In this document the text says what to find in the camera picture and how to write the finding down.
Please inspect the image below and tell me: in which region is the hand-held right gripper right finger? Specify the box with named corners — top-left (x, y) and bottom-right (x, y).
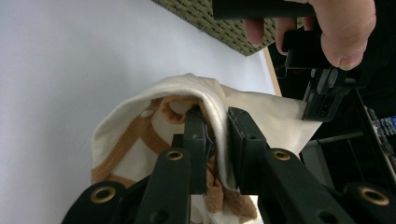
top-left (227, 106), bottom-right (270, 195)

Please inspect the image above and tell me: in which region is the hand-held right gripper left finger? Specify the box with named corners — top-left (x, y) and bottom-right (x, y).
top-left (171, 105), bottom-right (214, 195)

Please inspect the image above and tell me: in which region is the green woven basket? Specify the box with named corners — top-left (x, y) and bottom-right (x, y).
top-left (152, 0), bottom-right (304, 57)

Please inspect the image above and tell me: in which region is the cream baby bodysuit brown trim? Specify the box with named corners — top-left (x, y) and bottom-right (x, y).
top-left (90, 73), bottom-right (323, 224)

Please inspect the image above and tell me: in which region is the white table mat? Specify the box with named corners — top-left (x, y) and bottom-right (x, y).
top-left (0, 0), bottom-right (276, 224)

